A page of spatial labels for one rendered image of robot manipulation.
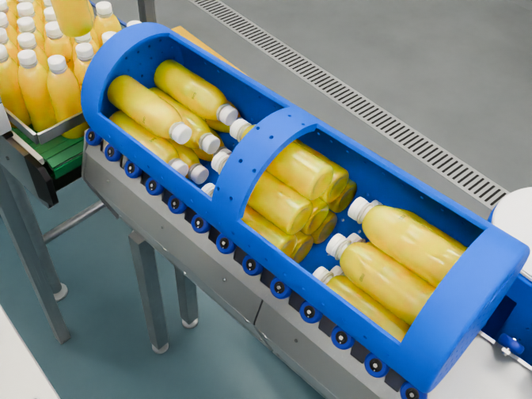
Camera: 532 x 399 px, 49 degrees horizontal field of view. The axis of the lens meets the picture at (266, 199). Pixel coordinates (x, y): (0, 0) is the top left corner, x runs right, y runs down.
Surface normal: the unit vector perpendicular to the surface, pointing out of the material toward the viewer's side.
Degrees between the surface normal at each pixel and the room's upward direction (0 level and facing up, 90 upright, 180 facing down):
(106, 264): 0
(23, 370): 4
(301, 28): 0
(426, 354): 70
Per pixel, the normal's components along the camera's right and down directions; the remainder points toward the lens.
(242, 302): -0.63, 0.25
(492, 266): -0.01, -0.63
